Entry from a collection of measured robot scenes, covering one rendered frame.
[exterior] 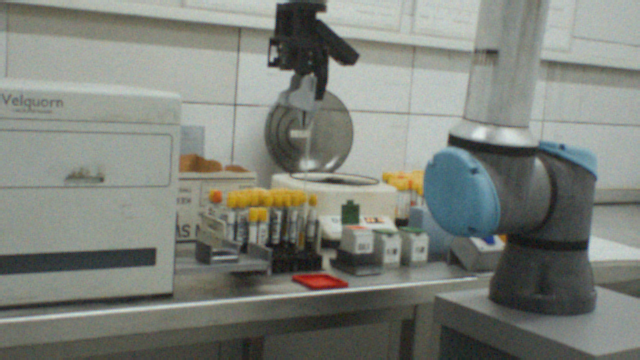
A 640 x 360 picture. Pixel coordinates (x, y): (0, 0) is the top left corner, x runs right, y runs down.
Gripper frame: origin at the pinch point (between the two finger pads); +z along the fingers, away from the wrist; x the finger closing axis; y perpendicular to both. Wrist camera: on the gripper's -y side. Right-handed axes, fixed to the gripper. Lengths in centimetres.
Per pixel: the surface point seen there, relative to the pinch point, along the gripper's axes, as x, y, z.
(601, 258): 16, -63, 25
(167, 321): 17.5, 31.7, 28.4
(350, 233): 6.0, -6.6, 19.3
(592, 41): -53, -133, -25
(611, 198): -52, -149, 24
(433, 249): 2.1, -29.3, 24.1
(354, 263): 8.1, -6.5, 24.2
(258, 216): 4.2, 11.0, 16.2
